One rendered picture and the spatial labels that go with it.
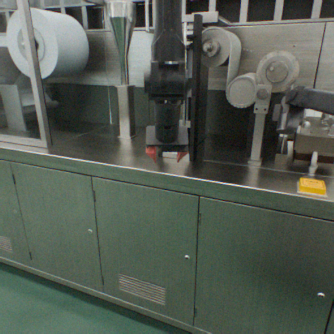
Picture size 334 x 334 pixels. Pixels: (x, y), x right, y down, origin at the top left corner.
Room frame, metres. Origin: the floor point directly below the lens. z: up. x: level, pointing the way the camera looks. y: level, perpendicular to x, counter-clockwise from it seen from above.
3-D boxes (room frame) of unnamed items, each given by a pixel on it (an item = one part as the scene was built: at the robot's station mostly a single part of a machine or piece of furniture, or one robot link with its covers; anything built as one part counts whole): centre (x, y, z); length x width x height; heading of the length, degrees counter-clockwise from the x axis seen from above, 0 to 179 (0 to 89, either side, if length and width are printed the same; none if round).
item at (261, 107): (1.06, -0.36, 1.05); 0.06 x 0.05 x 0.31; 158
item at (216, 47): (1.16, -0.17, 1.33); 0.06 x 0.06 x 0.06; 68
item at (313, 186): (0.81, -0.46, 0.91); 0.07 x 0.07 x 0.02; 68
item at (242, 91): (1.24, -0.34, 1.17); 0.26 x 0.12 x 0.12; 158
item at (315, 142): (1.16, -0.63, 1.00); 0.40 x 0.16 x 0.06; 158
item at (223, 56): (1.30, -0.23, 1.33); 0.25 x 0.14 x 0.14; 158
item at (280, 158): (1.17, -0.51, 0.92); 0.28 x 0.04 x 0.04; 158
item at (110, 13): (1.46, 0.22, 1.50); 0.14 x 0.14 x 0.06
